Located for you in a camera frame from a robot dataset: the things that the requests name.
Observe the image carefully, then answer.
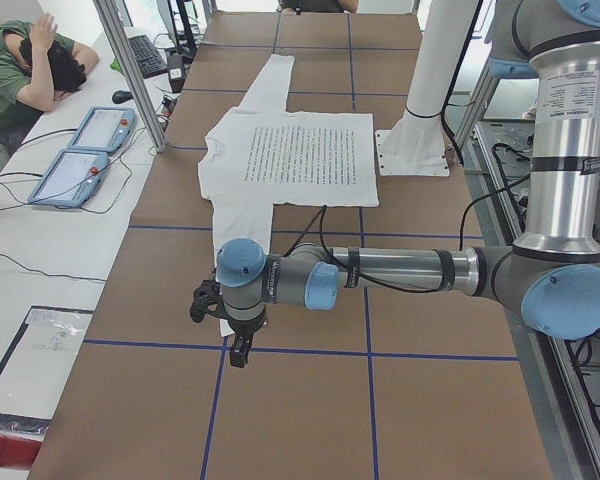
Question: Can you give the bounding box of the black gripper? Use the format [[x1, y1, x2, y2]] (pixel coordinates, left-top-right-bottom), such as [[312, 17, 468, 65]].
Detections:
[[227, 314, 266, 368]]

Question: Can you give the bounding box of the white long-sleeve printed shirt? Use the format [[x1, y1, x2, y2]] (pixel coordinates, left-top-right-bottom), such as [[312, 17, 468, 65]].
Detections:
[[197, 53, 381, 340]]

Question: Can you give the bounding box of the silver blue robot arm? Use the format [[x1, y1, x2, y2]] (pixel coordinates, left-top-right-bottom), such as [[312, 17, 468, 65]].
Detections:
[[212, 1, 600, 368]]

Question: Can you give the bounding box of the clear plastic document sleeve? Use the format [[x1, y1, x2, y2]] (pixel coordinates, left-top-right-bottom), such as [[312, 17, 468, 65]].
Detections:
[[0, 305, 93, 420]]

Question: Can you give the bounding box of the lower blue teach pendant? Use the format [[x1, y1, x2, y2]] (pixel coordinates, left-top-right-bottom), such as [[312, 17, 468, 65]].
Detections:
[[27, 149, 109, 208]]

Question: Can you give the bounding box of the blue teach pendant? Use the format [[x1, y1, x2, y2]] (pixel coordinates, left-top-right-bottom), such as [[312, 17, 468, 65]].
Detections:
[[68, 106, 136, 154], [27, 149, 109, 208]]

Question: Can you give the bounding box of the upper blue teach pendant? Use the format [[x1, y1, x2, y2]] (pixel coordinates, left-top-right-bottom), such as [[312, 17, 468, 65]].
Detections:
[[68, 106, 136, 154]]

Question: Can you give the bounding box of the red cylindrical object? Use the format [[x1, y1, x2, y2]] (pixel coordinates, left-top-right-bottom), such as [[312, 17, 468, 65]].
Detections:
[[0, 433, 42, 470]]

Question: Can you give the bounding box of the black computer mouse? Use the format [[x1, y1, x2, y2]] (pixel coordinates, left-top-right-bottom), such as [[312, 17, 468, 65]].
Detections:
[[111, 90, 133, 104]]

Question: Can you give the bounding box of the black computer keyboard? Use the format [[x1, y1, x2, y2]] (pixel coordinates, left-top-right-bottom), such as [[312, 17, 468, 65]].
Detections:
[[127, 35, 168, 79]]

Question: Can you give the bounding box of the person in green shirt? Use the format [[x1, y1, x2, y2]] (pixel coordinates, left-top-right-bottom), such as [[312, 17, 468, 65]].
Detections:
[[0, 13, 99, 154]]

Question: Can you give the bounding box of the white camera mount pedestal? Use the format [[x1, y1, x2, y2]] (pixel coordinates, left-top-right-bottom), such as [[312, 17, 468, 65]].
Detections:
[[376, 0, 482, 177]]

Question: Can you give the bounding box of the aluminium frame post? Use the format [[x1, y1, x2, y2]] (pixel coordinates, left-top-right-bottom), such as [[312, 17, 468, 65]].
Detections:
[[93, 0, 167, 153]]

